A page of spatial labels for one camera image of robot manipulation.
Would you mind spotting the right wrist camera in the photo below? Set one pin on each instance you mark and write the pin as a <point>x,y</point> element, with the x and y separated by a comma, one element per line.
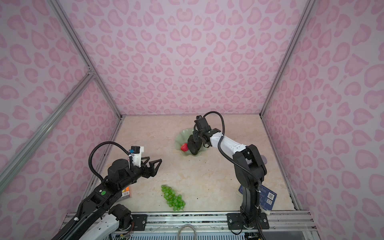
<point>201,124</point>

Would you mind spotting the blue card packet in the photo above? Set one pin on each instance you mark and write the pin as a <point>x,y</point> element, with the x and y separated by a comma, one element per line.
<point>267,200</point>

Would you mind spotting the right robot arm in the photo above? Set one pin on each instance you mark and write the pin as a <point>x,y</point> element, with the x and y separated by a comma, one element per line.
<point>249,168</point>

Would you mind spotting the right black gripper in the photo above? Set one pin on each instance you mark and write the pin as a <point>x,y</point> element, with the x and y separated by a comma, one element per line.
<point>196,138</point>

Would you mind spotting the small colourful box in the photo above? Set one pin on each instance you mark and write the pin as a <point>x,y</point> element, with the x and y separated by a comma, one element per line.
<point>126,193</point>

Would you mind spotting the green fake grape bunch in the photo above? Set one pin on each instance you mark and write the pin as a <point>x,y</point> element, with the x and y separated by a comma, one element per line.
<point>173,200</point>

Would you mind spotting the diagonal aluminium frame bar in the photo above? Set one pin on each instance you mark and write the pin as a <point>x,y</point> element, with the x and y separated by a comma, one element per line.
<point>19,160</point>

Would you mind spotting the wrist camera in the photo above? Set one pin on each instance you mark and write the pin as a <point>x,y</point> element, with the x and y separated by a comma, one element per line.
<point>201,124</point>
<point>136,154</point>

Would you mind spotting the aluminium front rail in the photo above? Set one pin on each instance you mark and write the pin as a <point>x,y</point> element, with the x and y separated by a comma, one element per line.
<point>279,225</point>

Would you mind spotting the green wavy fruit bowl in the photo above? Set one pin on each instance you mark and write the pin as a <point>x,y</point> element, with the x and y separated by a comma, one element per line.
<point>181,139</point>

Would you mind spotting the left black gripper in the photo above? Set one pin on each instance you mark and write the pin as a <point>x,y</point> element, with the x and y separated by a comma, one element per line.
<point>152,171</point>

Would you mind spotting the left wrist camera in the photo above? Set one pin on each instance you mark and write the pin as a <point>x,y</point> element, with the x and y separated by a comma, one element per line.
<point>136,154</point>

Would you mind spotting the dark avocado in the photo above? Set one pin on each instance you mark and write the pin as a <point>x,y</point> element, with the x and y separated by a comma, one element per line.
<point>194,145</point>

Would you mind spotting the red fake apple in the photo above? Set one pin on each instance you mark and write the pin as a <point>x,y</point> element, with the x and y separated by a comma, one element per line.
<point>184,147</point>

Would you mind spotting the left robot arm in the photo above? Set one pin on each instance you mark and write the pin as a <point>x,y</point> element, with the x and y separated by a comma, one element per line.
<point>98,214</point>

